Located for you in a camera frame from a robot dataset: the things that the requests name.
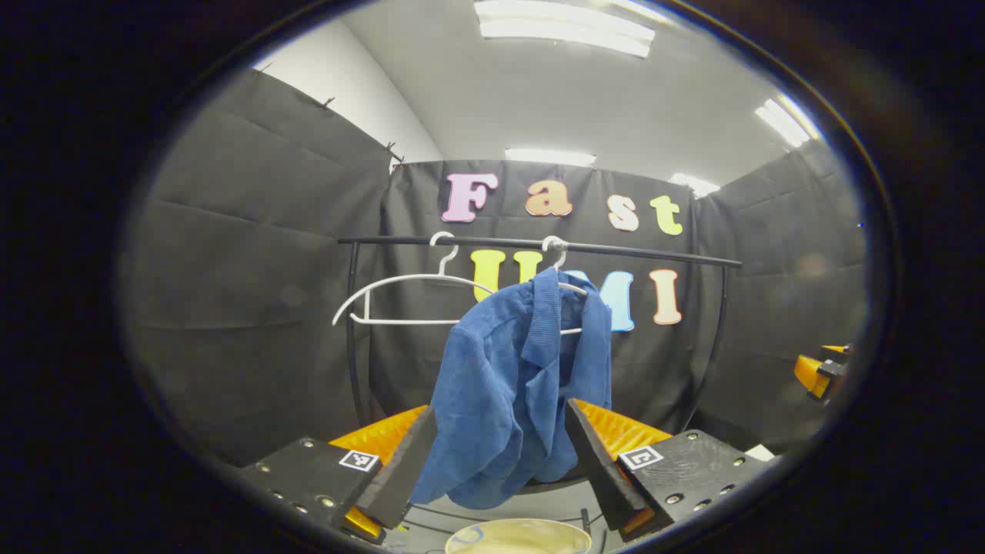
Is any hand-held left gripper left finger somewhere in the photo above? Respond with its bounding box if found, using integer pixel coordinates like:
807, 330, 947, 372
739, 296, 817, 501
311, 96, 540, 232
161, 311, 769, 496
239, 405, 438, 543

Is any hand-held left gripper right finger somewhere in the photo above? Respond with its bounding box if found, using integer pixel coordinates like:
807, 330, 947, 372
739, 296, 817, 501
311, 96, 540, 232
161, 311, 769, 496
566, 398, 778, 539

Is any round beige laundry hamper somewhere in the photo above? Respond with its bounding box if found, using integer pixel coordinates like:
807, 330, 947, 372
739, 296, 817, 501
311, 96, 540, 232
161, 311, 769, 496
445, 518, 593, 554

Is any blue corduroy shirt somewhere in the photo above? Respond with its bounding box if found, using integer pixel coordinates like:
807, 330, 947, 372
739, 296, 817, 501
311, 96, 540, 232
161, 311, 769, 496
408, 267, 614, 510

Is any white plastic hanger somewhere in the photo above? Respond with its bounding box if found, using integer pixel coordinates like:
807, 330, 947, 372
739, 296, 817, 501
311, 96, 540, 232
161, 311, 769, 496
332, 231, 493, 326
541, 235, 589, 336

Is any black clothes rack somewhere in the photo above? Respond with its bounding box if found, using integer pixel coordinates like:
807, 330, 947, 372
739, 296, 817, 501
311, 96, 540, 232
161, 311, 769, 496
337, 235, 743, 493

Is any black backdrop cloth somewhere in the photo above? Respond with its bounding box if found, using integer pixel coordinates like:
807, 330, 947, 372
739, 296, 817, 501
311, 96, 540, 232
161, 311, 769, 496
123, 68, 866, 470

